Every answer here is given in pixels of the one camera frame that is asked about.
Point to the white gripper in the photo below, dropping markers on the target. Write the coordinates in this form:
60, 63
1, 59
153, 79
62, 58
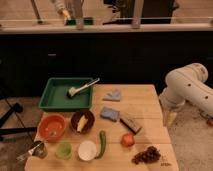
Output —
170, 103

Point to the blue sponge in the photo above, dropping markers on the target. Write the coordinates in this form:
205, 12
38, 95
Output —
109, 113

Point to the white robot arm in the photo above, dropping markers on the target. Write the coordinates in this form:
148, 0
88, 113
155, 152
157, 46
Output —
186, 84

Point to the green plastic cup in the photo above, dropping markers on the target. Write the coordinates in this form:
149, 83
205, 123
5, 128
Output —
63, 150

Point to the metal measuring cup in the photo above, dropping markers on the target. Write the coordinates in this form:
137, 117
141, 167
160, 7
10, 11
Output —
40, 150

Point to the black brown eraser block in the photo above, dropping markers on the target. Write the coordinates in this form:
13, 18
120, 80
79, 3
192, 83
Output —
130, 123

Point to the dark grape bunch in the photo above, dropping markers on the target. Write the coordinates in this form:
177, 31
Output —
150, 155

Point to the red tomato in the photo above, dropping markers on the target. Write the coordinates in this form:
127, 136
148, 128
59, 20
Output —
127, 140

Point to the blue folded cloth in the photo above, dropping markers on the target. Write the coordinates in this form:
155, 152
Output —
114, 95

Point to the green chili pepper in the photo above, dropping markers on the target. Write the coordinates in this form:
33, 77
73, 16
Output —
102, 136

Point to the yellow banana piece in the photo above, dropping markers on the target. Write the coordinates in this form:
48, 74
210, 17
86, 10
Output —
82, 122

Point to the dark brown bowl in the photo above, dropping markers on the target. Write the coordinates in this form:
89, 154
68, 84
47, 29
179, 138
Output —
76, 117

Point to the green plastic tray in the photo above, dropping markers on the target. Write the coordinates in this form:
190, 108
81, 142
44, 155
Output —
55, 99

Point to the orange plastic bowl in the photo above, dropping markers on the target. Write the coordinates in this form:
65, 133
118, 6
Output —
52, 126

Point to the silver fork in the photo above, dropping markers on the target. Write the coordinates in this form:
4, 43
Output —
26, 155

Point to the dish brush with metal handle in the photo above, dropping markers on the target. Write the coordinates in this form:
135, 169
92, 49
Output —
73, 90

